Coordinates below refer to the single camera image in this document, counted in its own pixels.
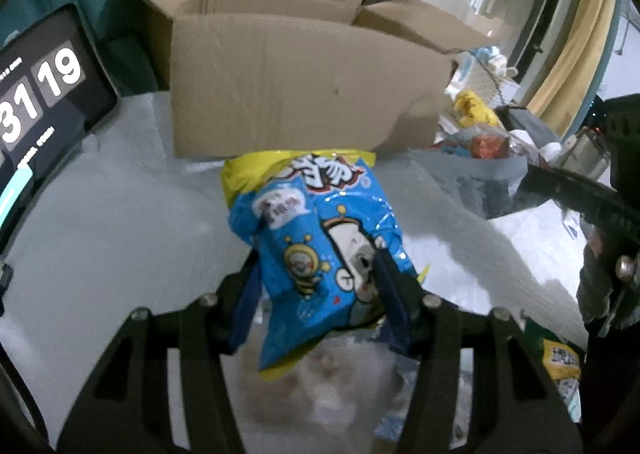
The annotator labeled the blue yellow snack packet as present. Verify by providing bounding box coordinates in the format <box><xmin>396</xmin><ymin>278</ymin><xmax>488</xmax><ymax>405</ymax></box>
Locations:
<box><xmin>221</xmin><ymin>150</ymin><xmax>431</xmax><ymax>382</ymax></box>

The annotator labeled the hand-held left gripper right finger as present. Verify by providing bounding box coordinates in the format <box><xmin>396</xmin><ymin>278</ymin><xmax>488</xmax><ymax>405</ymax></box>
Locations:
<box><xmin>374</xmin><ymin>248</ymin><xmax>585</xmax><ymax>454</ymax></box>

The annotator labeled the pink white snack packet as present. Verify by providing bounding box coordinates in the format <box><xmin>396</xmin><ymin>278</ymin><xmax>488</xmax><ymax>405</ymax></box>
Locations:
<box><xmin>235</xmin><ymin>334</ymin><xmax>416</xmax><ymax>440</ymax></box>

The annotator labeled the yellow curtain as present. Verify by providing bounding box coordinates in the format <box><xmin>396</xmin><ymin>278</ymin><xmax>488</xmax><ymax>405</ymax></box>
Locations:
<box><xmin>525</xmin><ymin>0</ymin><xmax>621</xmax><ymax>137</ymax></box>

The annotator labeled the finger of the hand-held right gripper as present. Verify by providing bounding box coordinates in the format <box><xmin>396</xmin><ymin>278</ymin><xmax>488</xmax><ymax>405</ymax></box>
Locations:
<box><xmin>517</xmin><ymin>163</ymin><xmax>640</xmax><ymax>237</ymax></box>

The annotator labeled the yellow duck-print bag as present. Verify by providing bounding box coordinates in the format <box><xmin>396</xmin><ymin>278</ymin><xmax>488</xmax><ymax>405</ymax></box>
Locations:
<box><xmin>452</xmin><ymin>89</ymin><xmax>503</xmax><ymax>127</ymax></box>

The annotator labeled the blue white plastic packet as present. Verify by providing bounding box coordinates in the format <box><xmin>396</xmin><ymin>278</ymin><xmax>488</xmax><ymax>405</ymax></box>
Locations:
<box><xmin>472</xmin><ymin>46</ymin><xmax>506</xmax><ymax>72</ymax></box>

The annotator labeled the grey pouch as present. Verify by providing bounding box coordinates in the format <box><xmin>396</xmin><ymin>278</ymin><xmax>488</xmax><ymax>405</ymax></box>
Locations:
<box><xmin>492</xmin><ymin>104</ymin><xmax>561</xmax><ymax>145</ymax></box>

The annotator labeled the tablet with clock display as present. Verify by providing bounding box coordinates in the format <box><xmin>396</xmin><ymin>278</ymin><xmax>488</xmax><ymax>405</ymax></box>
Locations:
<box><xmin>0</xmin><ymin>3</ymin><xmax>120</xmax><ymax>255</ymax></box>

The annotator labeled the green yellow snack bag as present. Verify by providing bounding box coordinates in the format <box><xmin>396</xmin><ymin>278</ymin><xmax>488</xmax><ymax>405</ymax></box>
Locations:
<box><xmin>520</xmin><ymin>314</ymin><xmax>583</xmax><ymax>422</ymax></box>

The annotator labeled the brown cardboard box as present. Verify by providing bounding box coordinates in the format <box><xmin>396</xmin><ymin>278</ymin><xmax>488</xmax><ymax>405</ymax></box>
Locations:
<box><xmin>87</xmin><ymin>0</ymin><xmax>493</xmax><ymax>160</ymax></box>

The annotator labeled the white plastic basket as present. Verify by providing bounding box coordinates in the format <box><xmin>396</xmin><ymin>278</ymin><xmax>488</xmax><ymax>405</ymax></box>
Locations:
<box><xmin>465</xmin><ymin>54</ymin><xmax>518</xmax><ymax>95</ymax></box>

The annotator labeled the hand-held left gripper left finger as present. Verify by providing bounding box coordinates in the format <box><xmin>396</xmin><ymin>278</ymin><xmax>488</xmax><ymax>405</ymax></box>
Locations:
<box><xmin>56</xmin><ymin>249</ymin><xmax>263</xmax><ymax>454</ymax></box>

